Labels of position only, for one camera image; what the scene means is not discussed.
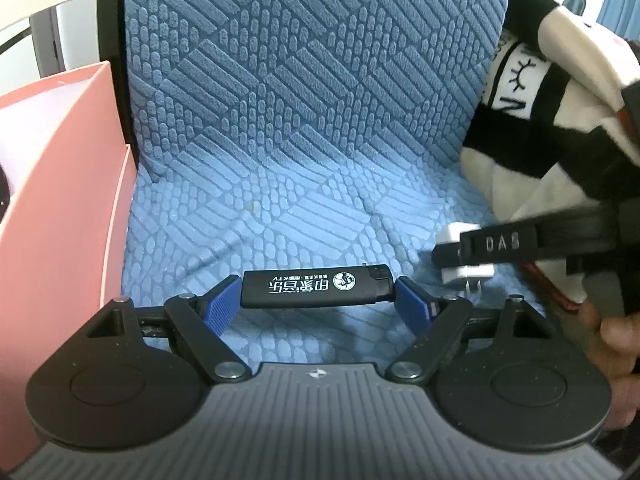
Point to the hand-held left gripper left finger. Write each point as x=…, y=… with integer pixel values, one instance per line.
x=222, y=306

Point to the pink cardboard box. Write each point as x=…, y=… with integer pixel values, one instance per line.
x=65, y=220

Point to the black lighter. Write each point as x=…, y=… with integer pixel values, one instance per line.
x=315, y=286

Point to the white plug adapter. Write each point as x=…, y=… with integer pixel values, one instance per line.
x=462, y=260

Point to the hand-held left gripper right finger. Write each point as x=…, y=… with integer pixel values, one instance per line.
x=413, y=306

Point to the person's right hand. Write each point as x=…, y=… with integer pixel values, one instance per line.
x=617, y=337

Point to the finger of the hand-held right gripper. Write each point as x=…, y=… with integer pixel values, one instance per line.
x=482, y=247

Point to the blue quilted seat cover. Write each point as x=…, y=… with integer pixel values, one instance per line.
x=310, y=125

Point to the black and white plush blanket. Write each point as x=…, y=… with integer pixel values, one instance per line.
x=545, y=110

